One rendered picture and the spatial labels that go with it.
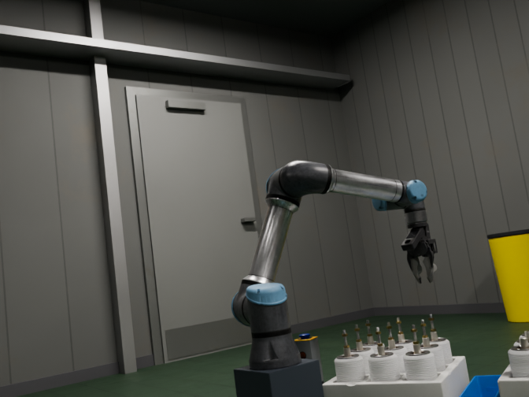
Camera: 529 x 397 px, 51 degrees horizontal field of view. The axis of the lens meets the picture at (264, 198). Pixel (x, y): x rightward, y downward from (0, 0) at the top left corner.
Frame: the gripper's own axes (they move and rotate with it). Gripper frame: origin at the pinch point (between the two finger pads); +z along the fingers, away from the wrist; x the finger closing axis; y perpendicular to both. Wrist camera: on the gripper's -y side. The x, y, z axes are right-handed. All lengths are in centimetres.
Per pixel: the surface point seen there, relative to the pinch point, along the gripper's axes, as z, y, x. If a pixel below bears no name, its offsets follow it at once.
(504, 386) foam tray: 30.2, -23.4, -30.8
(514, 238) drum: -10, 208, 37
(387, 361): 22.7, -27.8, 2.7
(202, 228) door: -52, 115, 247
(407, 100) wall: -149, 283, 133
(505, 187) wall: -50, 268, 56
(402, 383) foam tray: 28.6, -30.4, -3.0
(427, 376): 27.8, -25.3, -8.7
